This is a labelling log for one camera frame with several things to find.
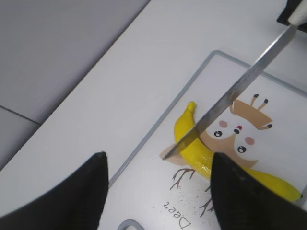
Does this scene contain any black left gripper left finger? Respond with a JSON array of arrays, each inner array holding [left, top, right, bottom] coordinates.
[[0, 152, 108, 230]]

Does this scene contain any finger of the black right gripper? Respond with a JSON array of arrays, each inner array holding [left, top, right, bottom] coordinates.
[[277, 0, 307, 33]]

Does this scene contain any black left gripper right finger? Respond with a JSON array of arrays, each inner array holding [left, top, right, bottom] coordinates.
[[210, 152, 307, 230]]

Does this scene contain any steel knife with white handle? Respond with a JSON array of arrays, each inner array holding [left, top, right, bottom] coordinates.
[[162, 0, 307, 160]]

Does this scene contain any yellow plastic banana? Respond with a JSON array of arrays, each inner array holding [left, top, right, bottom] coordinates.
[[175, 101, 301, 202]]

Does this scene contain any white deer print cutting board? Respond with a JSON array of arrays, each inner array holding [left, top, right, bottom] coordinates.
[[99, 50, 307, 230]]

